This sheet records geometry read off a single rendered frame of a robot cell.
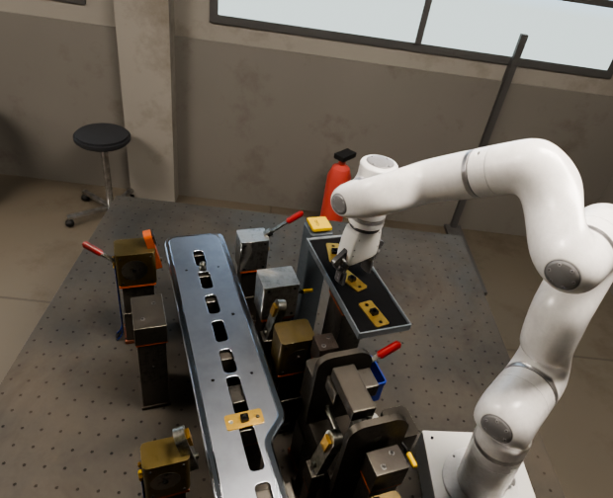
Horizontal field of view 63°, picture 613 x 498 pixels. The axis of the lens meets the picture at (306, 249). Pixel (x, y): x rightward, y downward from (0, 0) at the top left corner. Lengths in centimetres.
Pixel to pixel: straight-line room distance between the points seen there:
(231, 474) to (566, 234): 76
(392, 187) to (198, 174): 273
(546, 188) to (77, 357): 139
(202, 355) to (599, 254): 88
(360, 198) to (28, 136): 315
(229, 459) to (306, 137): 260
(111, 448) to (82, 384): 24
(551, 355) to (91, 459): 113
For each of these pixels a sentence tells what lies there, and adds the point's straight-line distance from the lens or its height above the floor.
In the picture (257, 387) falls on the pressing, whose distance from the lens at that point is 123.
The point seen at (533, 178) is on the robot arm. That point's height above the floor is 163.
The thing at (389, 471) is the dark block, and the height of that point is 112.
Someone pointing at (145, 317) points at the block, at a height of 103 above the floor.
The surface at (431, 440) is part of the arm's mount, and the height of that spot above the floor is 79.
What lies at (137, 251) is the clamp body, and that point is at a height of 106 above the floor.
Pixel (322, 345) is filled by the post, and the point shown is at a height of 110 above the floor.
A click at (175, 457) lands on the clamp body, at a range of 108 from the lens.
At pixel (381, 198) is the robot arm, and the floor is 149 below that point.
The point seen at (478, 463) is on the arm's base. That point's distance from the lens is 133.
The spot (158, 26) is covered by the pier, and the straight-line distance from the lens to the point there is 320.
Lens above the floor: 198
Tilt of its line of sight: 37 degrees down
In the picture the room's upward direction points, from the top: 9 degrees clockwise
